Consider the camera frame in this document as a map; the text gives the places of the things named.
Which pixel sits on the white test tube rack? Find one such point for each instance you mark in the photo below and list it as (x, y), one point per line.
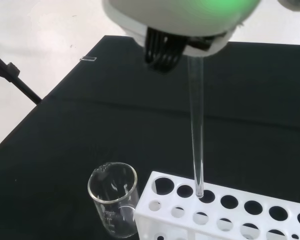
(170, 200)

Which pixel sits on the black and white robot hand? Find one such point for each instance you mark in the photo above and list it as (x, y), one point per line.
(180, 20)

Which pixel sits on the grey round cap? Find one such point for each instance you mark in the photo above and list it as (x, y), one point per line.
(293, 4)

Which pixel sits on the black bench cloth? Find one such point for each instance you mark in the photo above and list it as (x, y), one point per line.
(115, 112)

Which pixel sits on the clear glass beaker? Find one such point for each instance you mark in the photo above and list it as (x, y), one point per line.
(107, 220)

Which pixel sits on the black tripod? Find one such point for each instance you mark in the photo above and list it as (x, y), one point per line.
(13, 72)

